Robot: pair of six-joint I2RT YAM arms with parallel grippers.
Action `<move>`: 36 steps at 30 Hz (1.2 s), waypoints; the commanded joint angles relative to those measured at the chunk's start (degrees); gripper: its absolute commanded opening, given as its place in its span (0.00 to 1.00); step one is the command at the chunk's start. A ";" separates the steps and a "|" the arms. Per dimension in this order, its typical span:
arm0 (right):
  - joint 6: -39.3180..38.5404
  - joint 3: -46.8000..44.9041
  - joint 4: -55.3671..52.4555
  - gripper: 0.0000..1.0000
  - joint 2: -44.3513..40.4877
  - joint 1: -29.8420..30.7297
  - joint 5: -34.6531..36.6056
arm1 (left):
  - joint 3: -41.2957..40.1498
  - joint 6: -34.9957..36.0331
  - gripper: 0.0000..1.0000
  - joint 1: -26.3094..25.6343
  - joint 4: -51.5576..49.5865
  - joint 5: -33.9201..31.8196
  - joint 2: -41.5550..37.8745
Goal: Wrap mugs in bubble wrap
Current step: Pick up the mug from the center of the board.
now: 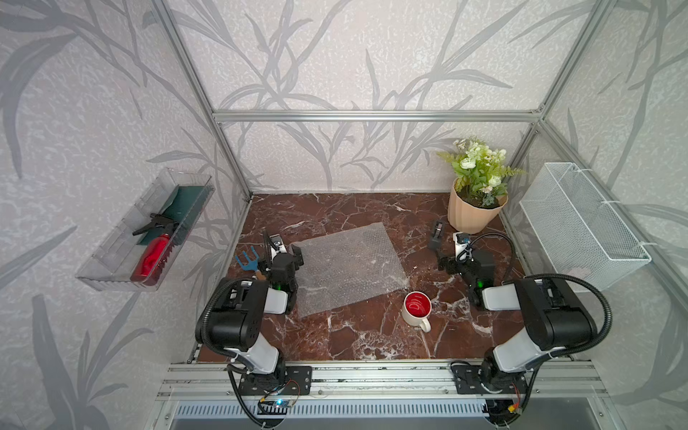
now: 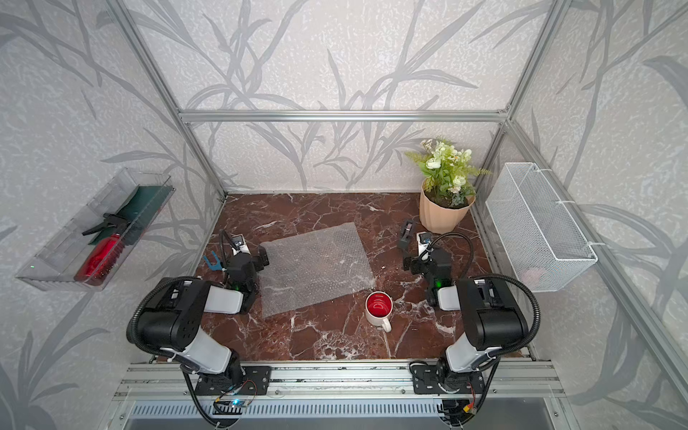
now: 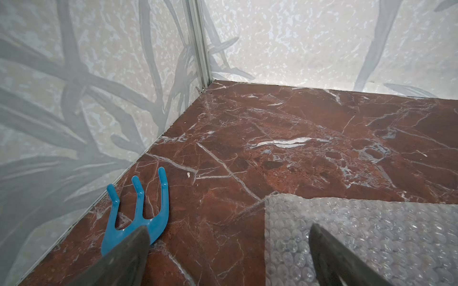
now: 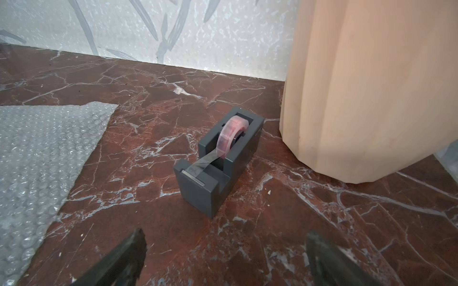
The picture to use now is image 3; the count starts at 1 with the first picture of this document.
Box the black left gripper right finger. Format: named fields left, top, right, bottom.
left=308, top=224, right=391, bottom=286

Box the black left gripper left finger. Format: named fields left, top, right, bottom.
left=68, top=226, right=150, bottom=286

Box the blue hand rake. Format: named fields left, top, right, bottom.
left=101, top=167, right=169, bottom=256

